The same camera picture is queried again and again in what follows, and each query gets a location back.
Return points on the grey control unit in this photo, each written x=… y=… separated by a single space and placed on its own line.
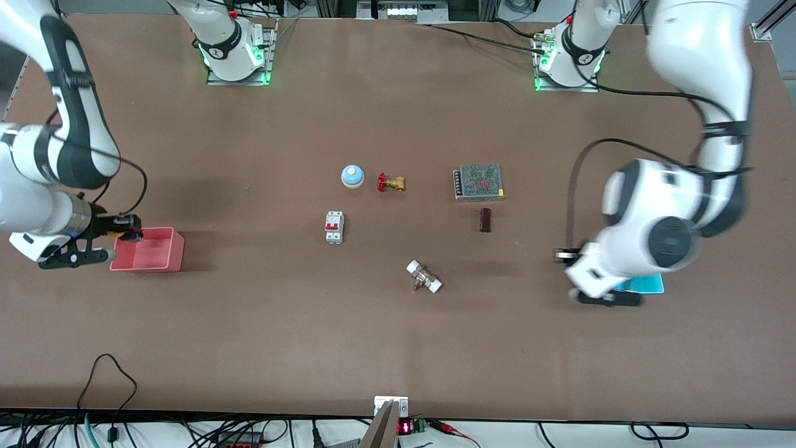
x=404 y=11

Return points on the white-ended pipe fitting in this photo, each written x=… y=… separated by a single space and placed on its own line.
x=425 y=277

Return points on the grey metal bar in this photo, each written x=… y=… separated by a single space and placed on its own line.
x=382 y=432

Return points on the metal mesh power supply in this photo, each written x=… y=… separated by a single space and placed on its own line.
x=479 y=182

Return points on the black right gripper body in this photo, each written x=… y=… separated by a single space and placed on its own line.
x=104 y=223

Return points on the aluminium frame rail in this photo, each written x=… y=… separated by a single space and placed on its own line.
x=763 y=28

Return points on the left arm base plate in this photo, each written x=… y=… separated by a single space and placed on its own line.
x=569 y=89

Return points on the blue plastic bin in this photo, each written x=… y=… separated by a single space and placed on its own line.
x=648 y=285

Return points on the pink plastic bin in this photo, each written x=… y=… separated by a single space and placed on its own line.
x=155 y=255

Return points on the white mounting bracket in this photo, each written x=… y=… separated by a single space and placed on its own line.
x=403 y=407

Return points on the blue service bell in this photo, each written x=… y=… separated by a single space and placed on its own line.
x=352 y=177

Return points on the red digit display module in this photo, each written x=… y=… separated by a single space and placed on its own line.
x=405 y=427

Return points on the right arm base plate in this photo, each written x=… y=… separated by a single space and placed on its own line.
x=236 y=82

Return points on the dark brown block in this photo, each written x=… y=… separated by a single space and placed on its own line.
x=485 y=220

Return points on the white circuit breaker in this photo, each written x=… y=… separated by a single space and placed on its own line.
x=334 y=227

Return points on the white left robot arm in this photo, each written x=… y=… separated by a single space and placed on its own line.
x=696 y=50

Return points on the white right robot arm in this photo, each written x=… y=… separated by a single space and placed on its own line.
x=25 y=208

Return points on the red clip lead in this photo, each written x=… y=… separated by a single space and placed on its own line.
x=457 y=430

